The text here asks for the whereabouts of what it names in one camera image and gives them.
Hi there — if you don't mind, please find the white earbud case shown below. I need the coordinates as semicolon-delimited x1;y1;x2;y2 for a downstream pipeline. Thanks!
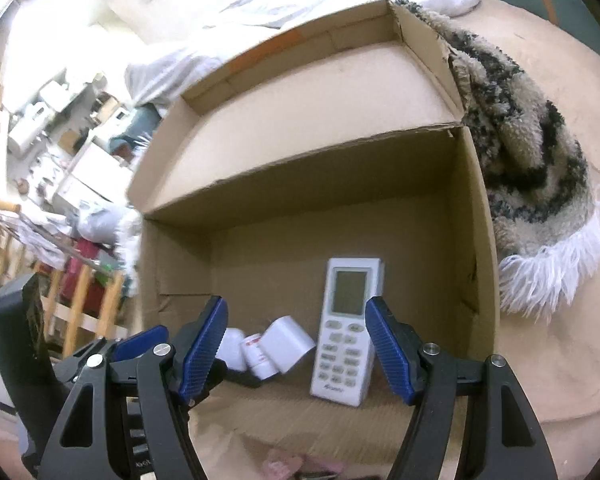
215;327;248;373

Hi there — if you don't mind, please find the white red-label pill bottle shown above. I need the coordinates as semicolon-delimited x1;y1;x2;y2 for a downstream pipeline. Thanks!
240;333;278;382

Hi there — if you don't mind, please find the white USB charger plug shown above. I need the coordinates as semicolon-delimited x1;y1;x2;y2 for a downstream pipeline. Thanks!
259;315;315;374

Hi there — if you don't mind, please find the pink kitty keychain pouch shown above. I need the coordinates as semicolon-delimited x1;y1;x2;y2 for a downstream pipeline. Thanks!
261;448;346;480

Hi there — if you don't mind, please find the white air conditioner remote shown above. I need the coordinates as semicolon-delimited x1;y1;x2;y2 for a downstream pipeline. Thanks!
310;258;384;408

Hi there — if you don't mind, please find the black cylindrical tube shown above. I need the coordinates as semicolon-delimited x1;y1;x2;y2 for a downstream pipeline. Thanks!
224;367;262;389

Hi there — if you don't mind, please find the black beige shaggy rug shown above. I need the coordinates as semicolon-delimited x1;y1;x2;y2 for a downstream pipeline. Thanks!
395;0;600;320

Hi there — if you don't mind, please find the white bedding pile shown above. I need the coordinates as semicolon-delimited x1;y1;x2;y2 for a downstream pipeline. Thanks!
124;0;480;110

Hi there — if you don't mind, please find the wooden chair frame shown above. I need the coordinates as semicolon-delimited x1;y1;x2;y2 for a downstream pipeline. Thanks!
0;200;129;358

